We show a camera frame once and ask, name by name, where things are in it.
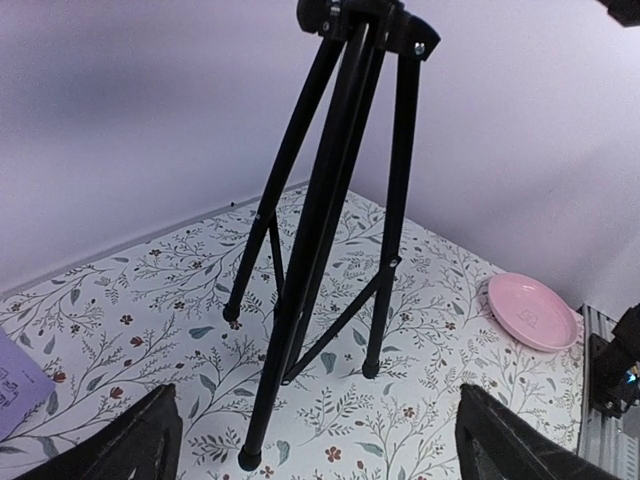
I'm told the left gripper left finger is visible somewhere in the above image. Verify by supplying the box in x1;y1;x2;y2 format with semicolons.
20;384;183;480

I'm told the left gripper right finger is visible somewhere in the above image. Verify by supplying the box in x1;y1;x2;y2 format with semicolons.
455;384;614;479

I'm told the purple sheet music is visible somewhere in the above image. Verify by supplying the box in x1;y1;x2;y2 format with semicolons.
0;330;55;440

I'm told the black music stand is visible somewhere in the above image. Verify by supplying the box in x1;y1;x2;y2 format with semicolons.
223;1;440;472

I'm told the pink plate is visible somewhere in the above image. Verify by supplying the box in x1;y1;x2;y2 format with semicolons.
488;273;581;353

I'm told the floral table mat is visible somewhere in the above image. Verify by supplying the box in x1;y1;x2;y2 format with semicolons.
1;187;583;479

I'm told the front aluminium rail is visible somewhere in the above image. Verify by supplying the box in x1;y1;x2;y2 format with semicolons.
578;304;639;479

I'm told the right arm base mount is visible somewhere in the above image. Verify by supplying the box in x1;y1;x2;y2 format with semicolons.
589;305;639;419

